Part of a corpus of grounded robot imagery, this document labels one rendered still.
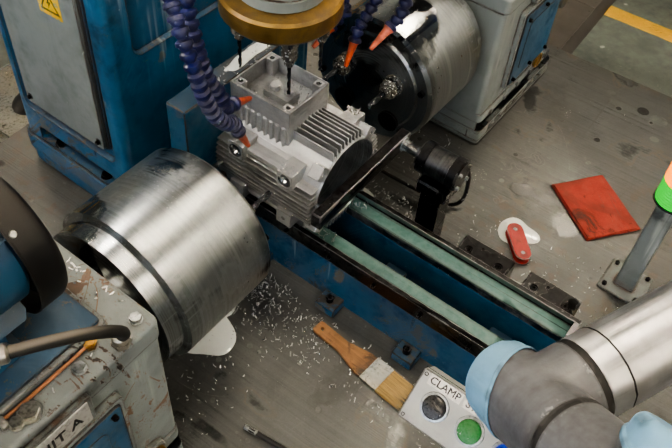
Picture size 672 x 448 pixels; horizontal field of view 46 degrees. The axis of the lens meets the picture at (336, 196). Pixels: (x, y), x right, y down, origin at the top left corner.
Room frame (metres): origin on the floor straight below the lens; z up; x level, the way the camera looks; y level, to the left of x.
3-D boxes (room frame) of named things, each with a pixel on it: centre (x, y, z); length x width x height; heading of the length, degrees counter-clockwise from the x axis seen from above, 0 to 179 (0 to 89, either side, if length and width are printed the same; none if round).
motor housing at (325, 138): (0.93, 0.07, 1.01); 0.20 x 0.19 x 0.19; 57
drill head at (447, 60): (1.21, -0.11, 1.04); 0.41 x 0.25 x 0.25; 147
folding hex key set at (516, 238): (0.95, -0.35, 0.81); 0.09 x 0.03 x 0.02; 10
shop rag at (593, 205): (1.07, -0.52, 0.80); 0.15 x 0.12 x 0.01; 21
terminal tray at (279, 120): (0.95, 0.11, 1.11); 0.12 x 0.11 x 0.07; 57
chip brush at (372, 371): (0.67, -0.07, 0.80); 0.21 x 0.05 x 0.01; 52
